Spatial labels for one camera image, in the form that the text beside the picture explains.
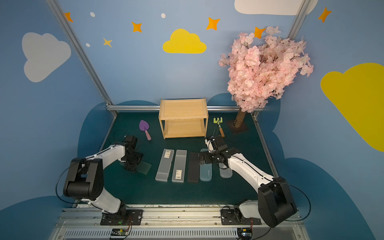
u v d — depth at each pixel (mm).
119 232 718
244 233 729
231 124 1148
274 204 415
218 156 648
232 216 747
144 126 1139
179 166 908
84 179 459
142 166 886
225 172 896
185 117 911
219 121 1183
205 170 901
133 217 739
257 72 722
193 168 910
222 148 671
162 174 880
